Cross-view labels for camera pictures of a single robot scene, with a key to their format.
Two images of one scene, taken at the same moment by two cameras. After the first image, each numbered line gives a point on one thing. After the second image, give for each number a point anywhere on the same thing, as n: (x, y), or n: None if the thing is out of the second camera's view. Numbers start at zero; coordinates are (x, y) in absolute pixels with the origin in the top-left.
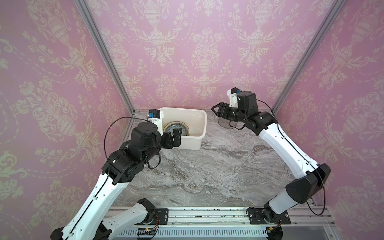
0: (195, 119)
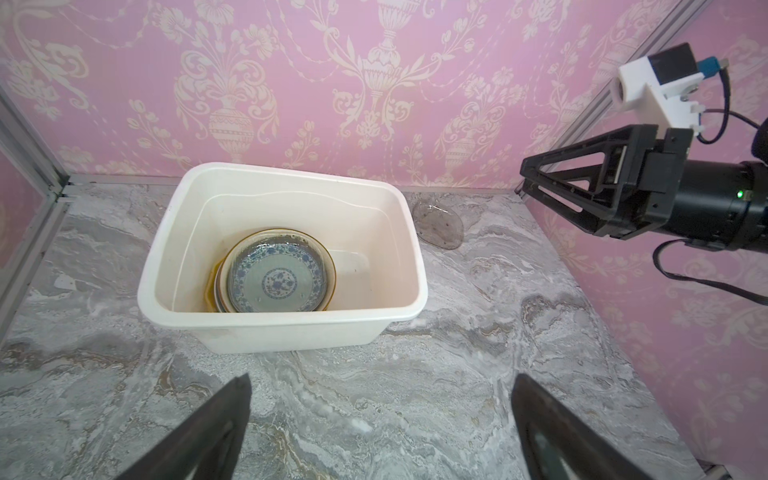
0: (373, 229)
